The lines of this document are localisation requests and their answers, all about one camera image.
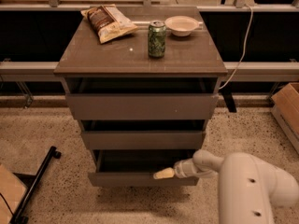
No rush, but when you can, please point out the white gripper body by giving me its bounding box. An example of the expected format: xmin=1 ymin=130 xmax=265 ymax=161
xmin=174 ymin=159 xmax=199 ymax=178

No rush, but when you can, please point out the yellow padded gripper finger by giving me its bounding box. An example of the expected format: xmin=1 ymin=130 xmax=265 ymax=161
xmin=153 ymin=167 xmax=175 ymax=179

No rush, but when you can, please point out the grey bottom drawer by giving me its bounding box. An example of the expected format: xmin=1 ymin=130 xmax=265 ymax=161
xmin=88 ymin=149 xmax=198 ymax=187

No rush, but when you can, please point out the grey drawer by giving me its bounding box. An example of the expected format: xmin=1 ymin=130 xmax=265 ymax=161
xmin=88 ymin=149 xmax=198 ymax=187
xmin=66 ymin=77 xmax=218 ymax=120
xmin=81 ymin=119 xmax=206 ymax=150

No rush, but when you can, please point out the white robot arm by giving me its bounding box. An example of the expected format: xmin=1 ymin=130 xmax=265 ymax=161
xmin=153 ymin=149 xmax=299 ymax=224

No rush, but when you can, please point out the grey drawer cabinet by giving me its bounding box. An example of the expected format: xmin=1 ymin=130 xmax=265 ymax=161
xmin=52 ymin=5 xmax=228 ymax=176

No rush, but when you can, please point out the grey middle drawer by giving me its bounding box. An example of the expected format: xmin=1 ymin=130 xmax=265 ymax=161
xmin=81 ymin=119 xmax=206 ymax=150

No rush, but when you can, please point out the grey top drawer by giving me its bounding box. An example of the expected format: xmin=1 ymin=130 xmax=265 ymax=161
xmin=66 ymin=77 xmax=218 ymax=120

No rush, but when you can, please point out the cardboard box right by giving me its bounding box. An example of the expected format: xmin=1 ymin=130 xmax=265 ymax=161
xmin=271 ymin=82 xmax=299 ymax=153

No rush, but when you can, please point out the cardboard box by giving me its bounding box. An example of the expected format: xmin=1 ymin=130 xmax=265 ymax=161
xmin=271 ymin=82 xmax=299 ymax=153
xmin=0 ymin=164 xmax=27 ymax=224

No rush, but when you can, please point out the black stand leg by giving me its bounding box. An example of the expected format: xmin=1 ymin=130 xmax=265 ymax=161
xmin=9 ymin=146 xmax=62 ymax=224

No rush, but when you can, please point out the green soda can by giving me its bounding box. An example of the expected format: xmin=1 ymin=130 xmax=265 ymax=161
xmin=148 ymin=21 xmax=166 ymax=58

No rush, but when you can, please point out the white bowl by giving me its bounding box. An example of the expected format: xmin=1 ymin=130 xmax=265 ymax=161
xmin=164 ymin=16 xmax=200 ymax=37

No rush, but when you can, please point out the cardboard box left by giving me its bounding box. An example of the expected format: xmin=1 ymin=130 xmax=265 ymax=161
xmin=0 ymin=164 xmax=27 ymax=224

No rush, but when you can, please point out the chips bag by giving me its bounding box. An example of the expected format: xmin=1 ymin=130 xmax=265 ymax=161
xmin=81 ymin=4 xmax=138 ymax=44

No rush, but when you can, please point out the white cable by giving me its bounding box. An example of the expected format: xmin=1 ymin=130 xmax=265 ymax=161
xmin=218 ymin=4 xmax=254 ymax=91

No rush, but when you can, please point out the metal rail frame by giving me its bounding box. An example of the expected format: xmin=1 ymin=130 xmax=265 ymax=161
xmin=0 ymin=0 xmax=299 ymax=84

